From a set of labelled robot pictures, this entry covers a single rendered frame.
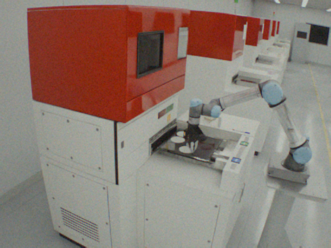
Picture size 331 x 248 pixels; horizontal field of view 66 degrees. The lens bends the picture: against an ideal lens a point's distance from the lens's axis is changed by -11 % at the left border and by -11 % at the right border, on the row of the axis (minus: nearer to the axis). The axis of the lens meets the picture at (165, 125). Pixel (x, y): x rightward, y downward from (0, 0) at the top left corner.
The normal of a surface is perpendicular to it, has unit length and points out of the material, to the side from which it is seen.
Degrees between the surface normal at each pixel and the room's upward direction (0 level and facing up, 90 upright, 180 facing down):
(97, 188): 90
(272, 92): 82
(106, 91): 90
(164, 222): 90
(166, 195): 90
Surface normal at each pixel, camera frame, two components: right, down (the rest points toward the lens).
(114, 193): -0.43, 0.33
